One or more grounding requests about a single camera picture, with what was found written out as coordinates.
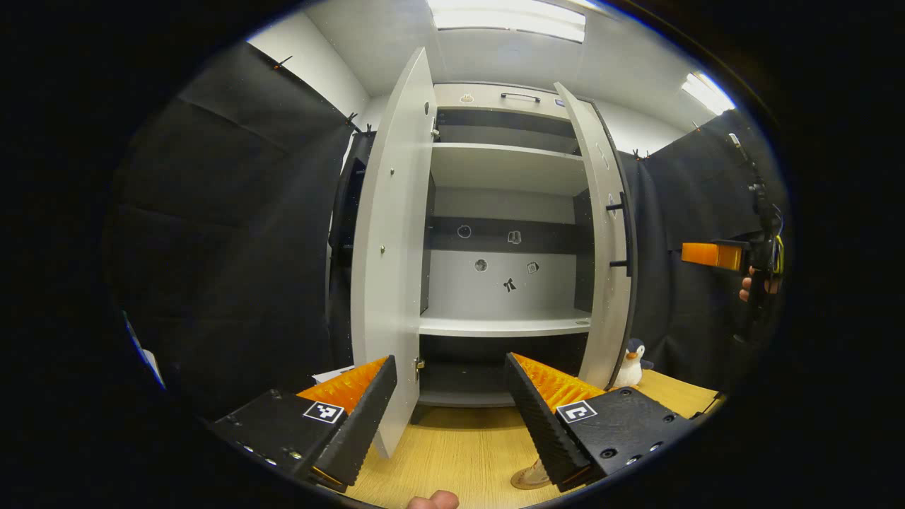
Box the white cabinet shelf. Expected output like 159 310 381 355
419 308 592 338
430 142 589 197

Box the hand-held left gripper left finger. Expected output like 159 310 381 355
209 355 398 493

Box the ceiling light panel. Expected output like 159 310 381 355
426 0 588 43
681 71 736 116

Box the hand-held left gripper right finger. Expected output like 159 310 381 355
503 352 697 493

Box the black stand frame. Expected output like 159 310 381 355
327 131 375 368

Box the penguin plush toy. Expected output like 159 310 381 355
612 338 655 390

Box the white sheet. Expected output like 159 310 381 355
140 345 168 391

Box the black door handle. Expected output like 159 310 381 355
606 189 635 271

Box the grey and black cabinet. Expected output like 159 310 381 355
417 81 595 425

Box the grey cabinet door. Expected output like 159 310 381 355
351 47 438 459
554 81 639 391

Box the round cork coaster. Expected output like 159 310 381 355
510 458 554 490

